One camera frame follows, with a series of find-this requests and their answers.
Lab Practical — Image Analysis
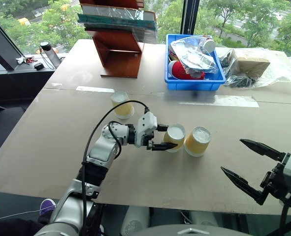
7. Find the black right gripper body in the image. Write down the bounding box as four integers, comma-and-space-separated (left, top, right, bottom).
259, 162, 291, 209

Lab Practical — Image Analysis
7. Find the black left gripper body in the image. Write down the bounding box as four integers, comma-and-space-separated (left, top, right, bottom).
141, 129, 161, 150

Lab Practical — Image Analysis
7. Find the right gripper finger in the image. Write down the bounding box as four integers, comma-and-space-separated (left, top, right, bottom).
220, 166, 269, 206
239, 139, 287, 162

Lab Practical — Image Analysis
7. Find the yellow paper cup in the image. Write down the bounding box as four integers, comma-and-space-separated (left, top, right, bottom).
184, 126, 212, 157
162, 124, 186, 153
110, 90, 135, 120

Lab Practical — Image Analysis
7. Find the white rounded shape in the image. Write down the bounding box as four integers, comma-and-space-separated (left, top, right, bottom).
120, 206, 151, 236
189, 210, 219, 227

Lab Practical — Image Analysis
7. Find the blue plastic bin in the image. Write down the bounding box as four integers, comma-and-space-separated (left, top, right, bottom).
164, 33, 226, 91

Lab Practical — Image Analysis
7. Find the red round container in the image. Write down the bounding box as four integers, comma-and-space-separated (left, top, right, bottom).
168, 60, 206, 81

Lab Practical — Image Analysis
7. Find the bag of black parts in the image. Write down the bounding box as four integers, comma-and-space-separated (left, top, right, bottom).
225, 75, 259, 89

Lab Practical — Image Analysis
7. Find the silver robot torso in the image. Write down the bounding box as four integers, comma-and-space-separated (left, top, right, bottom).
132, 225, 254, 236

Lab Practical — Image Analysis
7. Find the clear crumpled plastic bag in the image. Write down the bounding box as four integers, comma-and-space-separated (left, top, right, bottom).
169, 35, 220, 74

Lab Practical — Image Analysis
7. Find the large clear plastic sheet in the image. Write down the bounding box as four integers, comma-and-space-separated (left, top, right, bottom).
219, 47, 291, 89

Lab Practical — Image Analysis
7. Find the brown cardboard box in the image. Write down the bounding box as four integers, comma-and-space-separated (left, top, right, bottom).
230, 49, 271, 79

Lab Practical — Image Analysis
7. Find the brown wooden shelf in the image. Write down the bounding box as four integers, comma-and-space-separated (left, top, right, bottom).
79, 0, 158, 79

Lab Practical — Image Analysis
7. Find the white jar with red label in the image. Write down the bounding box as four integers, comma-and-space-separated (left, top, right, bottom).
201, 35, 216, 54

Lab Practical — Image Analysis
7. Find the teal plastic wrapped folder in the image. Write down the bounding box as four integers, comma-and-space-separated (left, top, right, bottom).
77, 13, 158, 44

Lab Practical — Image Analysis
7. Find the purple shoe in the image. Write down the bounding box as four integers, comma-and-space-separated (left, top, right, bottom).
40, 198, 57, 217

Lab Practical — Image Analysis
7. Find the plastic wrapped white book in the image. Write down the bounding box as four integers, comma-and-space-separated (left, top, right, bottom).
81, 3, 158, 22

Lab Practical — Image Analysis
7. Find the clear bottle with black lid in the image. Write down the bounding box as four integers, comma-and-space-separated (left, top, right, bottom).
39, 41, 62, 69

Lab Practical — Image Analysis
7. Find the key bunch with red tag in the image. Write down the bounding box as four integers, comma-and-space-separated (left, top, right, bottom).
15, 56, 35, 65

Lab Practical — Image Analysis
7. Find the dark clothed person leg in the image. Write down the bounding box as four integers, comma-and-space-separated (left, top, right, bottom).
0, 208, 53, 236

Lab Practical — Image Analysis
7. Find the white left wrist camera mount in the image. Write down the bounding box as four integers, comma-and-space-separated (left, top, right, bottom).
135, 112, 159, 148

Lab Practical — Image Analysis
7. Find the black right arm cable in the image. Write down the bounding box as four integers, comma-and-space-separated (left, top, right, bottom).
279, 204, 291, 236

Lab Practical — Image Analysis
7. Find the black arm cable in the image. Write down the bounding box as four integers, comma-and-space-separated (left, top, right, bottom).
279, 204, 291, 236
81, 100, 151, 236

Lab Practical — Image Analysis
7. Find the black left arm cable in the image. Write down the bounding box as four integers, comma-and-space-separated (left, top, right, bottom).
81, 100, 151, 236

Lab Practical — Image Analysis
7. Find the black window frame post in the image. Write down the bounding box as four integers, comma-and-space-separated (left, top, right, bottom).
180, 0, 200, 35

